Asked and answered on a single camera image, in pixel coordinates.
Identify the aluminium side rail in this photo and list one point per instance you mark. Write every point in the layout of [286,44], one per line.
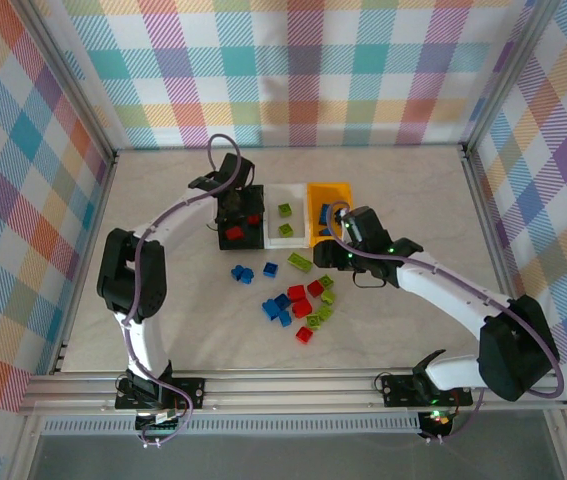
[497,250]
[89,250]

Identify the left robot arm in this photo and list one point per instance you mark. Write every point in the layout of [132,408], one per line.
[183,220]

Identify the red lego brick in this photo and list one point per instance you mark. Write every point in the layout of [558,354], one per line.
[305,334]
[315,288]
[302,307]
[234,233]
[296,292]
[253,219]

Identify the black plastic container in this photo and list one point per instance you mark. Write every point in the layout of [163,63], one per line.
[243,245]

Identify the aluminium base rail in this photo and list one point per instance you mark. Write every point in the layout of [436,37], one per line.
[288,392]

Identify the white plastic container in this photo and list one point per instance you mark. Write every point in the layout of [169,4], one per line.
[288,243]

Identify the long green lego brick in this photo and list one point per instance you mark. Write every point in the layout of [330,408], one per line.
[300,262]

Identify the aluminium corner post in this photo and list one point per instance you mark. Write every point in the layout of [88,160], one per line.
[508,75]
[75,95]

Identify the aluminium frame leg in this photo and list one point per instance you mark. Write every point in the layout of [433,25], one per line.
[561,445]
[27,445]

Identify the orange plastic container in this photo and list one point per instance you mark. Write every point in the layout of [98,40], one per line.
[314,195]

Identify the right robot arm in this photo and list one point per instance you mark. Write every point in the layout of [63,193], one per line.
[443,292]

